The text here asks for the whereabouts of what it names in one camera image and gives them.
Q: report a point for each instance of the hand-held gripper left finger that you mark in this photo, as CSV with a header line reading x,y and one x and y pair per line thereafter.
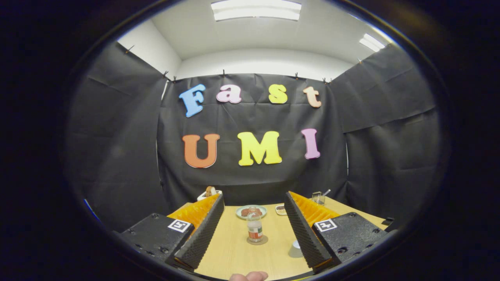
x,y
203,232

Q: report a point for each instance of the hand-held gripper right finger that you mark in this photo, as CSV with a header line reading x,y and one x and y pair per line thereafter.
x,y
304,230

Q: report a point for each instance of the white cup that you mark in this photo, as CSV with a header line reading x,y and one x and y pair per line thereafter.
x,y
295,249

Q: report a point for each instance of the round brown coaster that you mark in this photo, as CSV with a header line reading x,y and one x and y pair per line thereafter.
x,y
264,240

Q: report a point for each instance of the clear juice bottle red label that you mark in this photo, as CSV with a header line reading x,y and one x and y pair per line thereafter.
x,y
255,230

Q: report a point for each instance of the wooden table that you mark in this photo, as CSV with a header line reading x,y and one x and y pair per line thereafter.
x,y
230,246

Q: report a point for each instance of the small oval snack dish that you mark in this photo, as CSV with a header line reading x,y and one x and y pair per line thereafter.
x,y
281,210

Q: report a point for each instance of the white toaster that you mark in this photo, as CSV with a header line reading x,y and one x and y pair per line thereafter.
x,y
202,196

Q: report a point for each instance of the pale green plate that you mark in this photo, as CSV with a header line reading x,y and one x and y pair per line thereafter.
x,y
239,214

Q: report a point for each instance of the brown toast slice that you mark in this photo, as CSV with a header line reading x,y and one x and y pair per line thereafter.
x,y
210,191

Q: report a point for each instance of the small metal spoon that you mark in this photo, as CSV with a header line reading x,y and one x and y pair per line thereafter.
x,y
327,192

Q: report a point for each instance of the black table clamp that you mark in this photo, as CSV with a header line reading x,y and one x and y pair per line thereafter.
x,y
387,221

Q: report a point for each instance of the ceiling light panel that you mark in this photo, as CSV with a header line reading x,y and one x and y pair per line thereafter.
x,y
371,42
256,9

